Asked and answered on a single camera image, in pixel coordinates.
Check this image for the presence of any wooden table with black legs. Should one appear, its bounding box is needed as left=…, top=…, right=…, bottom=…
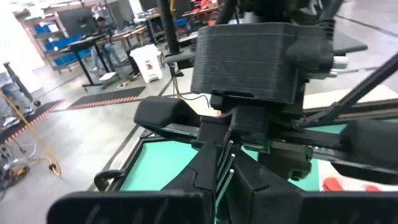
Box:
left=105, top=25, right=149, bottom=50

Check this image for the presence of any person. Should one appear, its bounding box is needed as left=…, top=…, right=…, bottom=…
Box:
left=92, top=16, right=121, bottom=73
left=0, top=67, right=35, bottom=131

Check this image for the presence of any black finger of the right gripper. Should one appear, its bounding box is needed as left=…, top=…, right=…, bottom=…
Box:
left=229, top=105, right=271, bottom=147
left=190, top=110, right=233, bottom=150

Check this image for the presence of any thin black floor cable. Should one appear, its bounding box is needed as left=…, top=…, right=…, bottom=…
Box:
left=172, top=72, right=213, bottom=109

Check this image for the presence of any black standing desk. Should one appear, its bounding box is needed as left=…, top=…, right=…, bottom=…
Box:
left=67, top=34, right=108, bottom=91

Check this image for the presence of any black aluminium rig frame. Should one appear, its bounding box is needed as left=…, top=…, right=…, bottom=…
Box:
left=93, top=52, right=398, bottom=192

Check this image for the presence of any black table clamp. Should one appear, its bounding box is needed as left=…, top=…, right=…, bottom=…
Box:
left=94, top=169, right=125, bottom=192

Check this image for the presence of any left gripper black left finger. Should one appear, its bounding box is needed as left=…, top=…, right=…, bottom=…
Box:
left=46, top=140, right=219, bottom=224

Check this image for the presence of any white plastic bin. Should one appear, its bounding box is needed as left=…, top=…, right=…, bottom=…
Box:
left=317, top=157, right=398, bottom=193

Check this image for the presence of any shelf with blue bins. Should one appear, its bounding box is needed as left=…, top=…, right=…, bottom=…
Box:
left=30, top=18, right=93, bottom=71

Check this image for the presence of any green table mat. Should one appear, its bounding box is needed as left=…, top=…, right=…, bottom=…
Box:
left=119, top=118, right=398, bottom=224

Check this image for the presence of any black floor mat striped edge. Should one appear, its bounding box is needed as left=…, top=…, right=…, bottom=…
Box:
left=67, top=86, right=147, bottom=111
left=0, top=99, right=65, bottom=144

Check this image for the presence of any black right camera cable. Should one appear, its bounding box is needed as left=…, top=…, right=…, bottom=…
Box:
left=315, top=0, right=345, bottom=35

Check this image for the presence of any white trash bin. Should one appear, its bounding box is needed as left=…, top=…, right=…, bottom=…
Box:
left=129, top=44, right=164, bottom=84

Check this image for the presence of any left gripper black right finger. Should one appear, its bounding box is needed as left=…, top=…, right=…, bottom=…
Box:
left=224, top=151, right=398, bottom=224

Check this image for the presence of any black pole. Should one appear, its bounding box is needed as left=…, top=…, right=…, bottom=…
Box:
left=156, top=0, right=182, bottom=57

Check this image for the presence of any yellow cable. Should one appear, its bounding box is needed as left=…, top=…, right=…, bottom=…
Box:
left=0, top=90, right=62, bottom=177

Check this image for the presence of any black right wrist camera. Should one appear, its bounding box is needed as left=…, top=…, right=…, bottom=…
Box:
left=190, top=22, right=349, bottom=105

